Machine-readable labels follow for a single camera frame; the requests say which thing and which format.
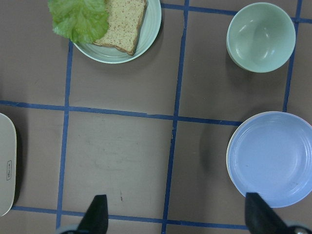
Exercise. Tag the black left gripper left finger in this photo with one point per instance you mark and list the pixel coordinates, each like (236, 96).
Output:
(95, 220)

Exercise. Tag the blue plate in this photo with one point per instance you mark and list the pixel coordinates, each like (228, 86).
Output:
(275, 158)

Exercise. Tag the green plate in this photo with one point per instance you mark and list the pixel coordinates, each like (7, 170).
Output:
(148, 33)

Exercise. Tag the green bowl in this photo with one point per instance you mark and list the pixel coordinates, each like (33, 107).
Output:
(261, 37)

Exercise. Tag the bread slice on plate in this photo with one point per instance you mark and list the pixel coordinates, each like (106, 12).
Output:
(125, 18)

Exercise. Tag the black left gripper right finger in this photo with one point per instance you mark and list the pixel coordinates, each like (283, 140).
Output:
(260, 218)

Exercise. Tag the lettuce leaf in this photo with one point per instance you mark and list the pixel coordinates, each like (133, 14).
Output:
(80, 21)

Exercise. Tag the white toaster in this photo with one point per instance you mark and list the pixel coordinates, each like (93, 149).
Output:
(8, 160)

